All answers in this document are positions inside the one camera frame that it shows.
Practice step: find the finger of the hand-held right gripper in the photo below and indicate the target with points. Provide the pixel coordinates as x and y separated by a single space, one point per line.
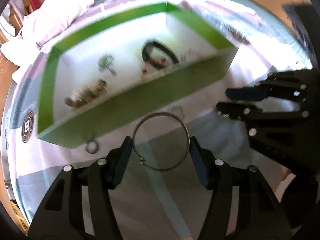
247 93
237 111

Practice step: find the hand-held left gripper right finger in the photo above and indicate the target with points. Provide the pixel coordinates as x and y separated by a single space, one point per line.
200 165

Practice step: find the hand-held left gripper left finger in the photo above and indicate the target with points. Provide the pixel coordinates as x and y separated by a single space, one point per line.
122 162

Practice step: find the silver bangle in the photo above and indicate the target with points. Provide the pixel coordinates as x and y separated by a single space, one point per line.
186 130

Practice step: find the green cardboard box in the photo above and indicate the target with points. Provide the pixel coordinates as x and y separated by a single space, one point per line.
150 100

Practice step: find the patterned bedsheet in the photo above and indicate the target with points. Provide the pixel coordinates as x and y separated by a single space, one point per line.
75 165

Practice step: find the black wristwatch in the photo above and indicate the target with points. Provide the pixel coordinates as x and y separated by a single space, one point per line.
172 56

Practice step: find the yellow black tape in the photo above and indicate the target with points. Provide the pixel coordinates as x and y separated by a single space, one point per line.
21 220

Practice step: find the pink quilt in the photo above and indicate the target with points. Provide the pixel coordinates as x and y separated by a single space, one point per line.
62 12

